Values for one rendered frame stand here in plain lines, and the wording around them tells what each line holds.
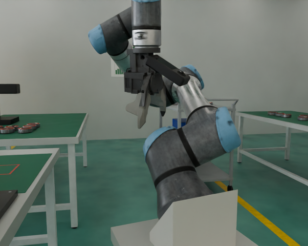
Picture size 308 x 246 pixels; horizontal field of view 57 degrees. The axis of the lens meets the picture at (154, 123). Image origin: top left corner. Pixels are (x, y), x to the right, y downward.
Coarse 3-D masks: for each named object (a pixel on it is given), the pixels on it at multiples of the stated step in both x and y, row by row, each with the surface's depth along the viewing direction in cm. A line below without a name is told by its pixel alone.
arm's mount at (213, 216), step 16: (224, 192) 66; (176, 208) 60; (192, 208) 62; (208, 208) 64; (224, 208) 66; (160, 224) 66; (176, 224) 61; (192, 224) 63; (208, 224) 65; (224, 224) 67; (160, 240) 67; (176, 240) 62; (192, 240) 63; (208, 240) 65; (224, 240) 67
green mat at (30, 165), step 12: (0, 156) 157; (12, 156) 157; (24, 156) 157; (36, 156) 157; (48, 156) 157; (0, 168) 134; (12, 168) 134; (24, 168) 134; (36, 168) 134; (0, 180) 118; (12, 180) 118; (24, 180) 118; (24, 192) 105
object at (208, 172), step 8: (176, 104) 328; (232, 104) 284; (232, 112) 285; (160, 120) 360; (176, 120) 338; (184, 120) 338; (232, 120) 286; (232, 152) 290; (232, 160) 292; (200, 168) 326; (208, 168) 326; (216, 168) 326; (232, 168) 293; (200, 176) 299; (208, 176) 299; (216, 176) 299; (224, 176) 299; (232, 176) 294
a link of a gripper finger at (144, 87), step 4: (148, 80) 71; (144, 84) 71; (148, 84) 71; (144, 88) 71; (148, 88) 72; (144, 92) 70; (148, 92) 72; (144, 96) 70; (140, 100) 71; (144, 100) 70; (140, 104) 71; (144, 104) 70
